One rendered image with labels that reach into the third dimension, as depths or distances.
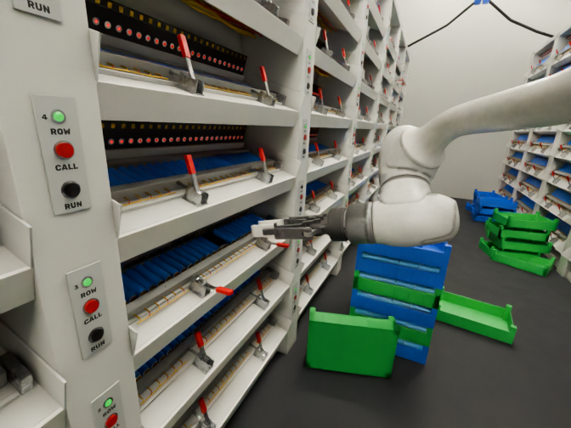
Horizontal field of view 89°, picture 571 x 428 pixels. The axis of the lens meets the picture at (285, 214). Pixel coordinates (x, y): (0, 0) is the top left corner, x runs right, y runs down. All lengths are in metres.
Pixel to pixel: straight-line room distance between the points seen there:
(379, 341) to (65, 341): 0.91
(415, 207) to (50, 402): 0.62
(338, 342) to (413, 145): 0.73
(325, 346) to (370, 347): 0.15
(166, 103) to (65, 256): 0.24
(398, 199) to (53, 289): 0.55
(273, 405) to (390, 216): 0.73
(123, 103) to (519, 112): 0.51
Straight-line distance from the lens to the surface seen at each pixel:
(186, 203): 0.57
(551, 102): 0.47
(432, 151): 0.66
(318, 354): 1.16
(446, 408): 1.23
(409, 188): 0.63
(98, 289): 0.45
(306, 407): 1.09
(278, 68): 0.96
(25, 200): 0.39
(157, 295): 0.60
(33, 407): 0.52
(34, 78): 0.39
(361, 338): 1.12
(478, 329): 1.61
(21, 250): 0.41
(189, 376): 0.75
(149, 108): 0.48
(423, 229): 0.60
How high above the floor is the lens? 0.84
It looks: 17 degrees down
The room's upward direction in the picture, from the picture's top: 3 degrees clockwise
